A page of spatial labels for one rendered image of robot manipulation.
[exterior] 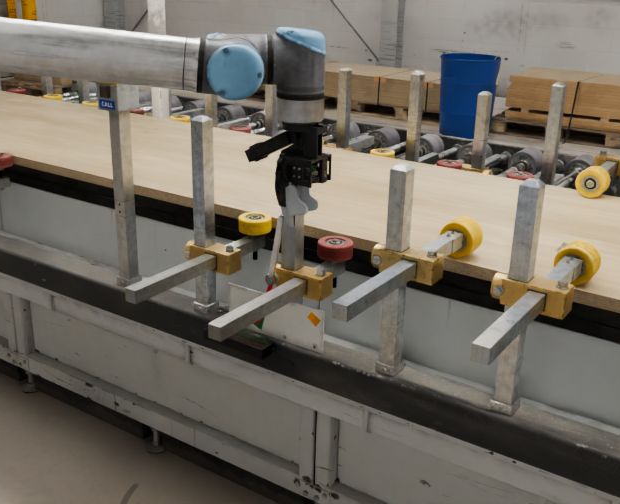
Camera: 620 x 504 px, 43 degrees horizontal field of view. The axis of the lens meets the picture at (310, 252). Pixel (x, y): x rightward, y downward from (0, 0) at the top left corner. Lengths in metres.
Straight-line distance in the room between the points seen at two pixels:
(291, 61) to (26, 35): 0.45
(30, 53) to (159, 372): 1.38
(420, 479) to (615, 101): 5.61
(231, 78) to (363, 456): 1.17
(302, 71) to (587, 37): 7.32
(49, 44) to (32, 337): 1.76
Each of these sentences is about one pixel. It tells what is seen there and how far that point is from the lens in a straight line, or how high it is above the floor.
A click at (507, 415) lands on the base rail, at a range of 1.56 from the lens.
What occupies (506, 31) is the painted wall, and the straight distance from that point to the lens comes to 8.91.
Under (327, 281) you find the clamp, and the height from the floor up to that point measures 0.86.
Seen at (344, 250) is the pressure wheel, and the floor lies 0.90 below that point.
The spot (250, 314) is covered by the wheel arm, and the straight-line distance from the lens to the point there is 1.53.
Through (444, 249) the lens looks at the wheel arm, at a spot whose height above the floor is 0.95.
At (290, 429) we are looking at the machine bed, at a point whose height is 0.28.
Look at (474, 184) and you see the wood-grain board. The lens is 2.32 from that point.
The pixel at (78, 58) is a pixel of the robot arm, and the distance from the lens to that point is 1.33.
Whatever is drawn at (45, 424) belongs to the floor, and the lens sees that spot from 2.87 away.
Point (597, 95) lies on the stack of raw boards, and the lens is 7.35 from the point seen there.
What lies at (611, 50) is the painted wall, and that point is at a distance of 8.63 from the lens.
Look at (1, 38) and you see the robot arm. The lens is 1.36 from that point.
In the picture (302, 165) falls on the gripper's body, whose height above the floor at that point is 1.13.
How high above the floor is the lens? 1.50
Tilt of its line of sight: 20 degrees down
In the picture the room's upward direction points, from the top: 1 degrees clockwise
